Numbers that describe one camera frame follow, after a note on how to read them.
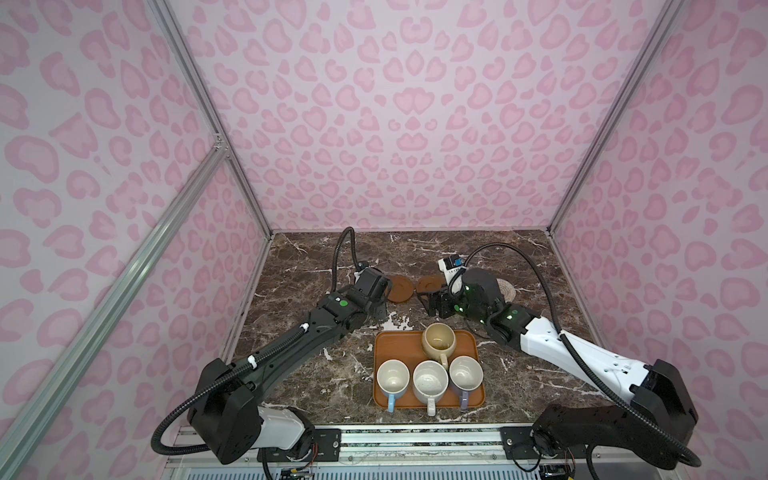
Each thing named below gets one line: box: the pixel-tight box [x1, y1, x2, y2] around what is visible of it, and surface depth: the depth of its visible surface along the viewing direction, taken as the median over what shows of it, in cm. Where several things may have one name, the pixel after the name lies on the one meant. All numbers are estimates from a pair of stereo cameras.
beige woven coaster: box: [496, 278, 517, 303], surface depth 104 cm
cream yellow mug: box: [422, 322, 457, 369], surface depth 85 cm
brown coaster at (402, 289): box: [387, 275, 414, 303], surface depth 106 cm
